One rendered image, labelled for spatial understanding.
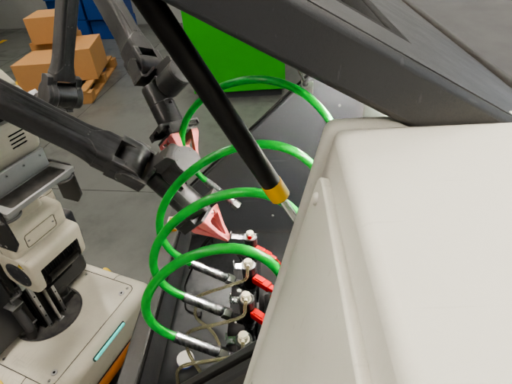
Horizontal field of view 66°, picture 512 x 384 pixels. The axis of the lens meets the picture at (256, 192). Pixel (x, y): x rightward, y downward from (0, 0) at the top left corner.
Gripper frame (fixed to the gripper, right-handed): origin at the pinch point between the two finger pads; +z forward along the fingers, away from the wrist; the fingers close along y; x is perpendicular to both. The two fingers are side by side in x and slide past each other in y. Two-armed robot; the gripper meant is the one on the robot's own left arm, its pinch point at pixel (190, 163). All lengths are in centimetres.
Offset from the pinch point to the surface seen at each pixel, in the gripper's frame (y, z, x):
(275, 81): 2.7, -1.4, -29.4
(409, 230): -33, 23, -61
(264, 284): -3.9, 29.7, -9.6
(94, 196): 58, -56, 212
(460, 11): 26, 3, -52
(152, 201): 82, -33, 181
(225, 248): -21.0, 20.3, -28.4
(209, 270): -9.5, 22.6, -3.2
